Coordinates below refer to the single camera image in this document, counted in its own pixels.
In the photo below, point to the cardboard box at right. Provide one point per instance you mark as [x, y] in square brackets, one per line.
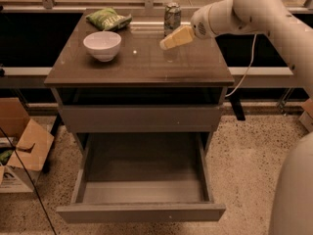
[307, 116]

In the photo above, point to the grey drawer cabinet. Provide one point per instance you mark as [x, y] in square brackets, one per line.
[141, 74]

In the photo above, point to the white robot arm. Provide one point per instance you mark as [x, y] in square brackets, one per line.
[292, 210]

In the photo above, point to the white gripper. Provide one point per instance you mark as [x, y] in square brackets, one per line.
[200, 24]

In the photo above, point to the green chip bag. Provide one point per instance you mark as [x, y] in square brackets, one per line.
[108, 20]

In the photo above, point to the closed grey top drawer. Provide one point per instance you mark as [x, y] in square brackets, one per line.
[110, 119]

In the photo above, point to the open grey middle drawer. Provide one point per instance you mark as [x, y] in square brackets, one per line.
[142, 177]

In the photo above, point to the white ceramic bowl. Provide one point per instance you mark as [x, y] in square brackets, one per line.
[102, 45]

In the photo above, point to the brown cardboard box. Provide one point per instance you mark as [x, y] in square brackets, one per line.
[25, 146]

